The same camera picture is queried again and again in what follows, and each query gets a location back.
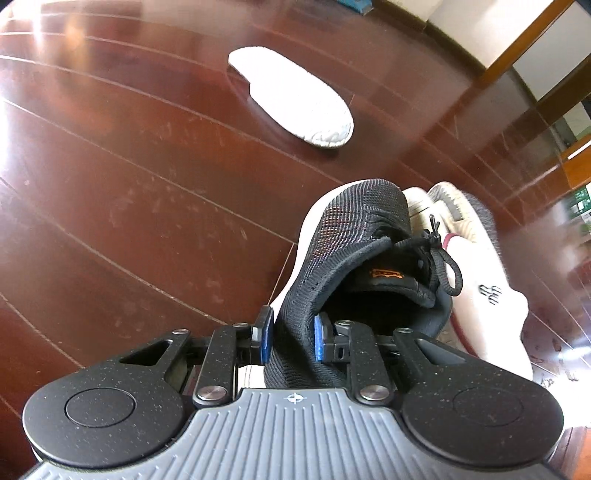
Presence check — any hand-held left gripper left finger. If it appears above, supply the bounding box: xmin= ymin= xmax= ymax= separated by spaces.
xmin=115 ymin=305 xmax=274 ymax=408

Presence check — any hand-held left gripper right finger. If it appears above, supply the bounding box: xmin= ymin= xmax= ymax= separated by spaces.
xmin=314 ymin=313 xmax=467 ymax=407

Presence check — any black sneaker orange label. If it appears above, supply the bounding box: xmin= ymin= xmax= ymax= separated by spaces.
xmin=238 ymin=178 xmax=465 ymax=393

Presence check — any white slipper maroon trim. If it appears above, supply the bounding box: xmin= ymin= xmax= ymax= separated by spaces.
xmin=445 ymin=233 xmax=534 ymax=381
xmin=228 ymin=46 xmax=355 ymax=148

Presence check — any wooden door frame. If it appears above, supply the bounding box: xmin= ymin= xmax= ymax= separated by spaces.
xmin=480 ymin=0 xmax=583 ymax=83
xmin=538 ymin=85 xmax=591 ymax=123

